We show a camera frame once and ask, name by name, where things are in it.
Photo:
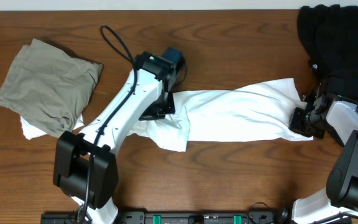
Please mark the white printed t-shirt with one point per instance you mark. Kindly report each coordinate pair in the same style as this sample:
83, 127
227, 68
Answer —
252, 113

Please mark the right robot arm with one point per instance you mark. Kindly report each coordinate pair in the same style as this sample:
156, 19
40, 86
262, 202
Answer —
338, 201

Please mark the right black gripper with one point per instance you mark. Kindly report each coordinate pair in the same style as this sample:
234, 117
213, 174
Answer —
295, 125

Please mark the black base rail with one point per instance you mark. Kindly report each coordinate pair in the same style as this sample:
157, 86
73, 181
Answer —
255, 215

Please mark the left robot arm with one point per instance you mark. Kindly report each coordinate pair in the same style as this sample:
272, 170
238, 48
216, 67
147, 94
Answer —
85, 166

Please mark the folded olive green garment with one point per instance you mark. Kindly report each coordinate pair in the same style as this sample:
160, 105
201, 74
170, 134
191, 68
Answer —
45, 81

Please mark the folded white garment underneath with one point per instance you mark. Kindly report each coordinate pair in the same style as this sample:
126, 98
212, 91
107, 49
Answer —
37, 127

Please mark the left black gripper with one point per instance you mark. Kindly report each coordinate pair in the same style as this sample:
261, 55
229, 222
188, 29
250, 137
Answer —
169, 109

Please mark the black garment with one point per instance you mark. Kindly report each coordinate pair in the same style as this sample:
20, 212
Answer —
329, 34

